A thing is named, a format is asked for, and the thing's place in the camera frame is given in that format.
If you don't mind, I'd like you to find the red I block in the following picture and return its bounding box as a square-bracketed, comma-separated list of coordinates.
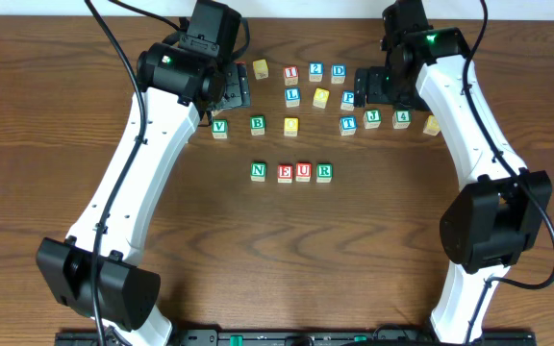
[283, 65, 299, 86]

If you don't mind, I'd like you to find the blue P block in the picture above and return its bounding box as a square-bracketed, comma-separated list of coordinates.
[340, 90, 355, 111]

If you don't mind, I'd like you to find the yellow S block top row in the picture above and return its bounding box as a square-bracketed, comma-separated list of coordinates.
[252, 59, 269, 80]

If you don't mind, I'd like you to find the green B block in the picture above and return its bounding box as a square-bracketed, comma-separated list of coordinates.
[250, 115, 266, 136]

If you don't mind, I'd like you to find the yellow S block bottom right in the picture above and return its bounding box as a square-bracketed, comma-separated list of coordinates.
[423, 115, 441, 136]

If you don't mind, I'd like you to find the yellow o block row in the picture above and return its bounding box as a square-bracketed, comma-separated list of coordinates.
[313, 87, 330, 109]
[284, 117, 299, 136]

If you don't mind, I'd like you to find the green V block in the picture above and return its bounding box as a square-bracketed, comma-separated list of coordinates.
[212, 119, 228, 139]

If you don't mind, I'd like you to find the yellow O block middle row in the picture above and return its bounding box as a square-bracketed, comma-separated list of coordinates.
[313, 87, 330, 109]

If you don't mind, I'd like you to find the blue T block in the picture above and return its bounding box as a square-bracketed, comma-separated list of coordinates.
[340, 115, 358, 136]

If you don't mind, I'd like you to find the yellow O block bottom row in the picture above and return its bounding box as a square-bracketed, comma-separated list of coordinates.
[284, 117, 299, 136]

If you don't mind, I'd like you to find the green J block right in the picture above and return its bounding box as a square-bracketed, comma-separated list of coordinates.
[364, 110, 382, 130]

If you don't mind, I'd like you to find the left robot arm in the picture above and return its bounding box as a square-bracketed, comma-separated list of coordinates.
[36, 1, 250, 345]

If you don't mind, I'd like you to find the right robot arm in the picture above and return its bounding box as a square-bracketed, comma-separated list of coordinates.
[354, 0, 554, 345]

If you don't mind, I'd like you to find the green 4 block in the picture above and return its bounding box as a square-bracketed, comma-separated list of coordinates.
[392, 111, 412, 130]

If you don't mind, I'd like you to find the green N block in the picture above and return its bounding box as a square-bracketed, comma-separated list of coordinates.
[250, 161, 266, 182]

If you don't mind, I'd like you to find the green R block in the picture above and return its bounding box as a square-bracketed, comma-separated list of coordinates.
[316, 163, 333, 184]

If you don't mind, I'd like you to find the red U block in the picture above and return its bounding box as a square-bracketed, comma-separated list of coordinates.
[295, 162, 312, 183]

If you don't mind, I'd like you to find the blue L block centre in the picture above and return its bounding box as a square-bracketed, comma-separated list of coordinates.
[285, 87, 301, 108]

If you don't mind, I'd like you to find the red E block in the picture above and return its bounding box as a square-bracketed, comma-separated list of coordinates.
[277, 164, 293, 184]

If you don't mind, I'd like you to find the blue D block centre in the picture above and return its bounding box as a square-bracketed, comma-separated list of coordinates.
[331, 64, 346, 84]

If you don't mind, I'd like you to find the blue 2 block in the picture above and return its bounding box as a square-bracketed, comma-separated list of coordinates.
[309, 62, 324, 83]

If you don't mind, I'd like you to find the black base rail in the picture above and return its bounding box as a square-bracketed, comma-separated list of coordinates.
[53, 327, 538, 346]

